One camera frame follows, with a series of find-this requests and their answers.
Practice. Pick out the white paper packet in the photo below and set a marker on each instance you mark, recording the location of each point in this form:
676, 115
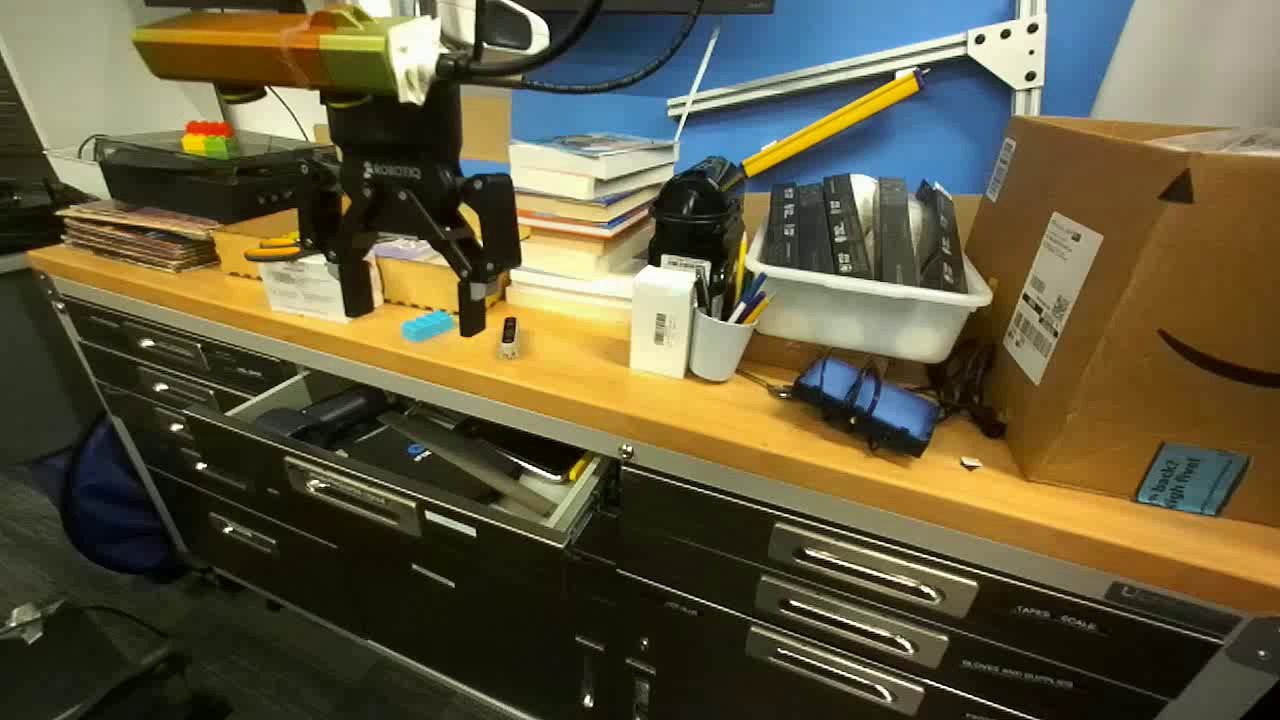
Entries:
302, 287

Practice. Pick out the black ribbed module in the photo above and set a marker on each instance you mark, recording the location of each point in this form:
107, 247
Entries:
786, 225
840, 222
941, 236
889, 229

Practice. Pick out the white plastic bin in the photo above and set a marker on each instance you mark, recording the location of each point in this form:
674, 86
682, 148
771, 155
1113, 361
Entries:
866, 312

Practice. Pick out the aluminium frame bracket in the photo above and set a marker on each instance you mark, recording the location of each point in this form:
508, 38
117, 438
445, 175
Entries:
883, 62

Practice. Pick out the stacked paperback book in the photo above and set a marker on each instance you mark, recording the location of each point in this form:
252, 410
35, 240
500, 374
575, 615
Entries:
587, 215
587, 187
583, 248
575, 287

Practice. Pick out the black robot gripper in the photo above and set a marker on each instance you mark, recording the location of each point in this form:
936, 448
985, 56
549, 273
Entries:
392, 155

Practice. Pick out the dark blue bag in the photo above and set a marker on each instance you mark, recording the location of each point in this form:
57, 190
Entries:
112, 502

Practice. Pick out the black drawer cabinet with labels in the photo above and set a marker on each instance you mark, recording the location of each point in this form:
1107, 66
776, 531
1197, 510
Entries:
853, 626

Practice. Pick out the black flat case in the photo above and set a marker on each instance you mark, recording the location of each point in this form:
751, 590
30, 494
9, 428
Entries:
202, 179

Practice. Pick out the yellow black-tipped bar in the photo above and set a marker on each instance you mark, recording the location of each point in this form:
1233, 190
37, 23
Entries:
833, 120

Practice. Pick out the small blue object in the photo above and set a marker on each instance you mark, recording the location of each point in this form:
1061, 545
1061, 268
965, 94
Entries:
425, 327

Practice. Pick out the large cardboard shipping box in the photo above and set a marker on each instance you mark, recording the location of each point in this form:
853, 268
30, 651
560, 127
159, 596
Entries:
1147, 304

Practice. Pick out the white upright box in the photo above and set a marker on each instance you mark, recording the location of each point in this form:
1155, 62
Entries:
663, 321

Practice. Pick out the colourful toy blocks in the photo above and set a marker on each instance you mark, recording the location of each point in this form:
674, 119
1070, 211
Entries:
204, 139

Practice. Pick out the open black drawer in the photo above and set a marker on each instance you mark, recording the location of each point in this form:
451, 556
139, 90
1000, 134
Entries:
401, 502

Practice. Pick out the white pen cup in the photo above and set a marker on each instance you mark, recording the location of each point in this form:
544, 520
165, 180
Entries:
718, 344

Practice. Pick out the tiny white part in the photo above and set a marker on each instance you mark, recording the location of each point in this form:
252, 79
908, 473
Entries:
969, 462

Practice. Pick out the yellow pen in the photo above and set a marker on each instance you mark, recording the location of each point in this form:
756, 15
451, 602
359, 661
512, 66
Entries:
736, 273

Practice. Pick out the blue pen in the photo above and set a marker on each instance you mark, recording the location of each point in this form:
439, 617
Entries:
752, 294

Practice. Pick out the small black and white object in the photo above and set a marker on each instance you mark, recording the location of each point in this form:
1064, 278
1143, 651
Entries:
507, 338

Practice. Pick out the black notebook in drawer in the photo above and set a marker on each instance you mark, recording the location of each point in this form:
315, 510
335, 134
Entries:
443, 455

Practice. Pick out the blue and black device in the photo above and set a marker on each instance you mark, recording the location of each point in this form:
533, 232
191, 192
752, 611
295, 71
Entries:
868, 403

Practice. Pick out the black round device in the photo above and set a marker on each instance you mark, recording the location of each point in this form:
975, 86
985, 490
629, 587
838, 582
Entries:
693, 215

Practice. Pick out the brown stacked boards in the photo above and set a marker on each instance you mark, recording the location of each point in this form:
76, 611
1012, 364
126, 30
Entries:
133, 232

